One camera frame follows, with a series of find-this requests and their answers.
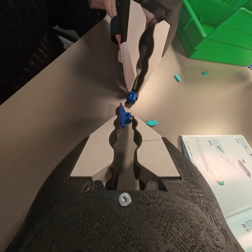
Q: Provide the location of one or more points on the person's left hand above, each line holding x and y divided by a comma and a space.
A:
109, 5

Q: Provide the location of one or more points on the grey mesh office chair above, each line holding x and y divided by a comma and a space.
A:
66, 38

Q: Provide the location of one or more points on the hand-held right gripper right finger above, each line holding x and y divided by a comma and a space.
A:
157, 157

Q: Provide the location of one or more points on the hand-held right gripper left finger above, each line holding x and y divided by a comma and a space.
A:
92, 157

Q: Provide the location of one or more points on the pale blue instruction booklet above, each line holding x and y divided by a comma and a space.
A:
226, 187

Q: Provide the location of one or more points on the person's dark knit sweater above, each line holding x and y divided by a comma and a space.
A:
23, 49

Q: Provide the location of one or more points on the small teal lego piece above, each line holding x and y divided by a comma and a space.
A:
206, 73

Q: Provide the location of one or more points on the small blue purple lego assembly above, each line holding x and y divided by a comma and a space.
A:
131, 97

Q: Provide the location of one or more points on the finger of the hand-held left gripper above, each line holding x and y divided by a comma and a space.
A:
160, 39
133, 29

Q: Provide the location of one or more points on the green plastic bin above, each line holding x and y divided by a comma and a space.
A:
194, 23
228, 45

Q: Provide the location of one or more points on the teal curved lego tile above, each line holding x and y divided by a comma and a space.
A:
151, 123

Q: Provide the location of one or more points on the large blue purple lego assembly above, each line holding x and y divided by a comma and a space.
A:
125, 117

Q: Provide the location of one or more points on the teal rectangular lego tile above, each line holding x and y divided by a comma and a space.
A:
177, 77

